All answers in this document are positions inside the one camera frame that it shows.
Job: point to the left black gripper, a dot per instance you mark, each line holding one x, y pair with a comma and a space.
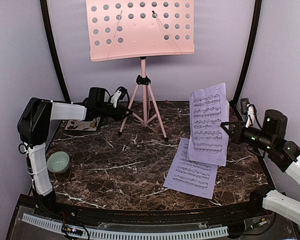
121, 109

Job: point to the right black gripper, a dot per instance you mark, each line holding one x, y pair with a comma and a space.
237, 135

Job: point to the purple sheet music page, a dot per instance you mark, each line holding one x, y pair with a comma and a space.
208, 108
190, 177

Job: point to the pink music stand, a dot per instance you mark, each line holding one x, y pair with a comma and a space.
122, 29

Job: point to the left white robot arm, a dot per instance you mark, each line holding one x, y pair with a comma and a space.
34, 124

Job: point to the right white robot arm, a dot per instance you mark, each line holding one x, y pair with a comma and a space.
283, 196

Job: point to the sticker sheet card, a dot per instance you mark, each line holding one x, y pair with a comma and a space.
88, 126

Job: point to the green ceramic bowl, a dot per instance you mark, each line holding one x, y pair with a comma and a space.
58, 162

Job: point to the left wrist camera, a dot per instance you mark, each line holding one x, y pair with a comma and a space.
96, 96

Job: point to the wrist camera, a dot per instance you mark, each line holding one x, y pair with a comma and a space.
275, 123
96, 96

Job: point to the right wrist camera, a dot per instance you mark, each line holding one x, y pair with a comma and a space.
275, 123

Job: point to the right black frame post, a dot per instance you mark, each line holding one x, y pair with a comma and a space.
249, 51

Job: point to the black frame post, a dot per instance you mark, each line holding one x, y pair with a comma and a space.
249, 51
53, 50

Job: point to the black front rail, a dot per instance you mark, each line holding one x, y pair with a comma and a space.
153, 209

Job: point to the white slotted cable duct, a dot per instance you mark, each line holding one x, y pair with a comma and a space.
111, 231

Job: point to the left black frame post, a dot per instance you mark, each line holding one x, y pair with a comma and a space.
53, 50

